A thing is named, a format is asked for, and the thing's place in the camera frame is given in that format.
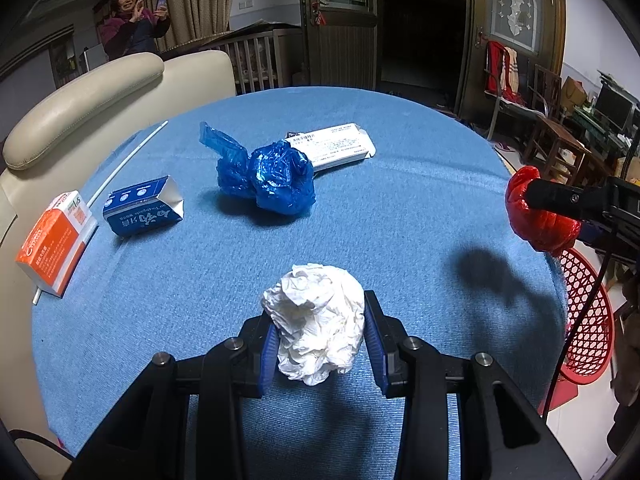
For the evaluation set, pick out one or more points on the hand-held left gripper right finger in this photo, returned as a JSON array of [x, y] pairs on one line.
[[376, 355]]

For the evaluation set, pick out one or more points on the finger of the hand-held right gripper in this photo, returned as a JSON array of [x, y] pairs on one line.
[[597, 235], [560, 197]]

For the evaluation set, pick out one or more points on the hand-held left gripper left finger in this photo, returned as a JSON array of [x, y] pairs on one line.
[[267, 357]]

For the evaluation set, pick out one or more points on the red plastic bag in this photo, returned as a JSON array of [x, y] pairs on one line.
[[517, 200]]

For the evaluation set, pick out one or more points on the white tissue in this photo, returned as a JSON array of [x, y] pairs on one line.
[[315, 320]]

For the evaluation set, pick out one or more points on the blue plastic bag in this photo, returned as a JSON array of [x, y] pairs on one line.
[[275, 175]]

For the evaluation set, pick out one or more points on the blue toothpaste box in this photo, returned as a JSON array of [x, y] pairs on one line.
[[140, 207]]

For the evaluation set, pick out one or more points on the white medicine box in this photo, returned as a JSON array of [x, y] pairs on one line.
[[340, 150]]

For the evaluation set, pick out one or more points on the dark wooden chair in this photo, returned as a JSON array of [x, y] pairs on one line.
[[555, 135]]

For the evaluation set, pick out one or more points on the pink slipper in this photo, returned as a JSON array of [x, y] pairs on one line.
[[502, 147]]

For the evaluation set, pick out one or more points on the cluttered desk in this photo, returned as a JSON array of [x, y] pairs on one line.
[[595, 127]]

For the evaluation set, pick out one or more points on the cardboard box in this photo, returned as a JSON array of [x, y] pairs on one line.
[[574, 95]]

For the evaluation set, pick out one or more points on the black computer monitor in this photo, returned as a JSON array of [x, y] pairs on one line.
[[614, 105]]

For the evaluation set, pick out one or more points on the beige striped garment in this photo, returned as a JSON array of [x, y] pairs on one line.
[[514, 72]]

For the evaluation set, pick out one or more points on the blue table cloth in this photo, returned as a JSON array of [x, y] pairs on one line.
[[425, 170]]

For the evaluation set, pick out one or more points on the wooden door with glass panel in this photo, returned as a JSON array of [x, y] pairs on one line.
[[340, 55], [472, 85]]

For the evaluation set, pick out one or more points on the red garment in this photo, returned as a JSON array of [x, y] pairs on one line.
[[496, 65]]

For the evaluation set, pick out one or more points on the dark red flat bag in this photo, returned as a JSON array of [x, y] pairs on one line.
[[552, 395]]

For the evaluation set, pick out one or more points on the thin white stick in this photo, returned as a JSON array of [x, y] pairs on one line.
[[130, 157]]

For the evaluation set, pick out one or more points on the orange and white box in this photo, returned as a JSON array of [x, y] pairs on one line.
[[50, 245]]

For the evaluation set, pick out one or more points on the wooden crib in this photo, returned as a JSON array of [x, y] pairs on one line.
[[260, 60]]

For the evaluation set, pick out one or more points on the red tassel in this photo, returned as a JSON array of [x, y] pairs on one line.
[[317, 14]]

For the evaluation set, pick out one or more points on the beige leather sofa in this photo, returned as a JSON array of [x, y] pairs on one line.
[[75, 105]]

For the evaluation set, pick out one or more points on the white board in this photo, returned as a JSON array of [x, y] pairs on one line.
[[95, 59]]

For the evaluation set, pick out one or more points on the beige striped curtain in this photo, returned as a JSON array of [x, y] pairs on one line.
[[200, 0]]

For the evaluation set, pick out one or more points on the metal frame chair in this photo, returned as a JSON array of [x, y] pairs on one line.
[[515, 110]]

